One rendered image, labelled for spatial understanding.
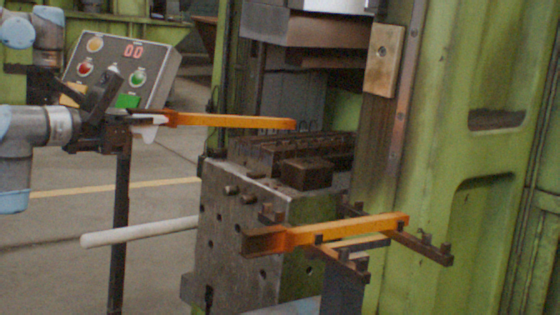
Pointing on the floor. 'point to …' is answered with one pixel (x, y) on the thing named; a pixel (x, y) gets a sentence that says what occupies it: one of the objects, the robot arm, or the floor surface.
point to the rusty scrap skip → (207, 28)
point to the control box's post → (119, 227)
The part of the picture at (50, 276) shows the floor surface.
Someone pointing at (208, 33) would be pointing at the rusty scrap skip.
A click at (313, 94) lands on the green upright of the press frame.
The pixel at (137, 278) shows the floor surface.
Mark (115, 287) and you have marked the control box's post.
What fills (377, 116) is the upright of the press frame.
